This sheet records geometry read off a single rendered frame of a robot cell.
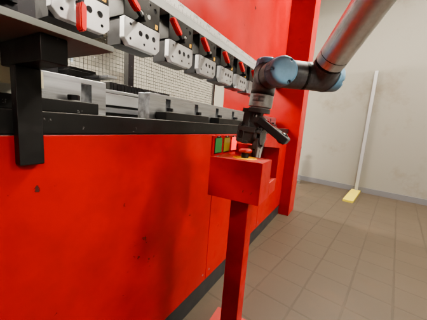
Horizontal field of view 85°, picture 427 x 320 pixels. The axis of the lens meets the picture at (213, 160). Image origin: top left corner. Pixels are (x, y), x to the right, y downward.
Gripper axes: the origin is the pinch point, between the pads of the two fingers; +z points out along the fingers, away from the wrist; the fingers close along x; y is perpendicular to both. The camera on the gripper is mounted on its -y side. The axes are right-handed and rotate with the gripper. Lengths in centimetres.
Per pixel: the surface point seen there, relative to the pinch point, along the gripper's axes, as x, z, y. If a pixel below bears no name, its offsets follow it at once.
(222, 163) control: 15.1, -2.6, 5.6
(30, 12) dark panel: 21, -45, 96
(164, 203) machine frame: 13.6, 16.7, 25.5
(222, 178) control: 15.2, 1.8, 4.8
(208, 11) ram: -23, -61, 41
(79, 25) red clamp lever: 38, -32, 38
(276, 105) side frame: -163, -33, 36
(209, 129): -12.9, -9.5, 26.4
